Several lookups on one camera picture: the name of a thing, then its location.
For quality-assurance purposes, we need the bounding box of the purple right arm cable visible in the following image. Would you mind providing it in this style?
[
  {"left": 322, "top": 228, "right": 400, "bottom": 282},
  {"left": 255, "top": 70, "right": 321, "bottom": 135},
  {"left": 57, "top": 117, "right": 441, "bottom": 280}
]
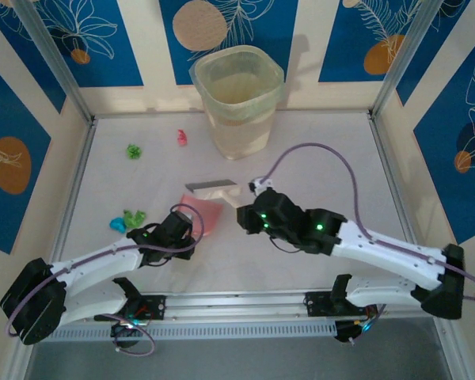
[{"left": 264, "top": 142, "right": 475, "bottom": 317}]

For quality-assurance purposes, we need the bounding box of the cream waste bin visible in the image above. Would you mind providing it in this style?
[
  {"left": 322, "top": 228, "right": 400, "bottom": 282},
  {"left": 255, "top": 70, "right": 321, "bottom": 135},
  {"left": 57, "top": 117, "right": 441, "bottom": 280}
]
[{"left": 189, "top": 45, "right": 285, "bottom": 162}]

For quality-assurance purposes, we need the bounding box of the translucent green bin liner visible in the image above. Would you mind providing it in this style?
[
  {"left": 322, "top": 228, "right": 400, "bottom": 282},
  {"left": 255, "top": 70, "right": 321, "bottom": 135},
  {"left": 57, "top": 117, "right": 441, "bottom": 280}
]
[{"left": 189, "top": 44, "right": 285, "bottom": 124}]

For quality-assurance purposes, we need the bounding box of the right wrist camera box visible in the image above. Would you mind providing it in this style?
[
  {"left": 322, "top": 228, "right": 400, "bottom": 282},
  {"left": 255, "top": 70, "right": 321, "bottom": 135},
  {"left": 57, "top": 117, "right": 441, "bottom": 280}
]
[{"left": 248, "top": 177, "right": 275, "bottom": 196}]

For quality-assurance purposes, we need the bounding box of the aluminium frame post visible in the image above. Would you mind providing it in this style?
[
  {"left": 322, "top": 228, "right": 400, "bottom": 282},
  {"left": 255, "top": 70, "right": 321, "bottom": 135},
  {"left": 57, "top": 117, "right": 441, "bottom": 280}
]
[
  {"left": 370, "top": 0, "right": 444, "bottom": 120},
  {"left": 13, "top": 0, "right": 96, "bottom": 124}
]

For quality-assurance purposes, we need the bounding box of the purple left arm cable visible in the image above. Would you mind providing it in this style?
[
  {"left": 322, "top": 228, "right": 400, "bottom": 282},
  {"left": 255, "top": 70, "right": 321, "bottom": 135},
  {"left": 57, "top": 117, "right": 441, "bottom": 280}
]
[{"left": 6, "top": 203, "right": 207, "bottom": 356}]

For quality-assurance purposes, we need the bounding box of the pink plastic dustpan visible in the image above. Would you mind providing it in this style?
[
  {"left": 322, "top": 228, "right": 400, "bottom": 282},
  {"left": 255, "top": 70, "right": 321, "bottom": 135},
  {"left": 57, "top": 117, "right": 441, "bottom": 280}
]
[{"left": 180, "top": 192, "right": 225, "bottom": 238}]

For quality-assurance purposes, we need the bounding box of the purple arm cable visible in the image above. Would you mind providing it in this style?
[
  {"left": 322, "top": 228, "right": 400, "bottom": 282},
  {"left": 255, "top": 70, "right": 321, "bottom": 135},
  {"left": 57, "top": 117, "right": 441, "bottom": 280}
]
[
  {"left": 6, "top": 203, "right": 207, "bottom": 356},
  {"left": 264, "top": 142, "right": 475, "bottom": 317}
]

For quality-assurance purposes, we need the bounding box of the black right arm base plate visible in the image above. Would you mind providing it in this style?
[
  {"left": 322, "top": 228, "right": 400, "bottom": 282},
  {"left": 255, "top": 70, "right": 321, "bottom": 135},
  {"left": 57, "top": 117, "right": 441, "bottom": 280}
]
[{"left": 304, "top": 291, "right": 379, "bottom": 317}]

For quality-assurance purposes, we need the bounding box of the grey slotted cable duct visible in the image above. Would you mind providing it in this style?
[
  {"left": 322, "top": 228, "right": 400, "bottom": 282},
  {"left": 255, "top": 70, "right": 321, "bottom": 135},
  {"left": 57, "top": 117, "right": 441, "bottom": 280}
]
[{"left": 33, "top": 319, "right": 338, "bottom": 344}]

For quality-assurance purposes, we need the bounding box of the aluminium table edge rail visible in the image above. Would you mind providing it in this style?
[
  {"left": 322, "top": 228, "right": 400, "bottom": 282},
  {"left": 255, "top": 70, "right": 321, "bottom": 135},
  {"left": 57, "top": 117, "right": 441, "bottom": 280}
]
[
  {"left": 41, "top": 118, "right": 100, "bottom": 296},
  {"left": 367, "top": 114, "right": 432, "bottom": 286}
]

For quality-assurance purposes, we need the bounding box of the aluminium mounting rail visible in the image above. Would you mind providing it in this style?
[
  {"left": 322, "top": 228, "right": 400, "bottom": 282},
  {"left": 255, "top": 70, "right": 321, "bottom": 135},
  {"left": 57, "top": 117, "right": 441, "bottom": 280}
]
[{"left": 17, "top": 287, "right": 454, "bottom": 328}]

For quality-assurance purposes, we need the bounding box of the grey bristle hand brush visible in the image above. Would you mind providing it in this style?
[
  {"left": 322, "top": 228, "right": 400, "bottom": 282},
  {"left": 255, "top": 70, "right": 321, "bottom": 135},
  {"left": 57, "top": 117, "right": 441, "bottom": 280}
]
[{"left": 184, "top": 178, "right": 245, "bottom": 210}]

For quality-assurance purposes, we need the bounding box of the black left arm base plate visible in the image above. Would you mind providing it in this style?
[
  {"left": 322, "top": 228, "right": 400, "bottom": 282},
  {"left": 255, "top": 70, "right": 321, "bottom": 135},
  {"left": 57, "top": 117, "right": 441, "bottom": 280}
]
[{"left": 93, "top": 293, "right": 167, "bottom": 322}]

